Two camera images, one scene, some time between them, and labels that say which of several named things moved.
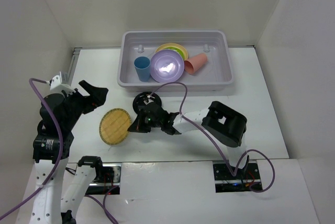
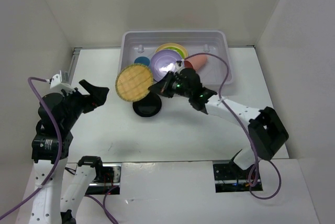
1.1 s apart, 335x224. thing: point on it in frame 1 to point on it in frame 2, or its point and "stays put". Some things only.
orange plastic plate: (183, 51) stays put
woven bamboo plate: (113, 126) to (132, 81)
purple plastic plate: (167, 66) stays put
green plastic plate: (176, 49) stays put
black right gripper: (138, 125) to (160, 87)
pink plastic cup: (191, 65) stays put
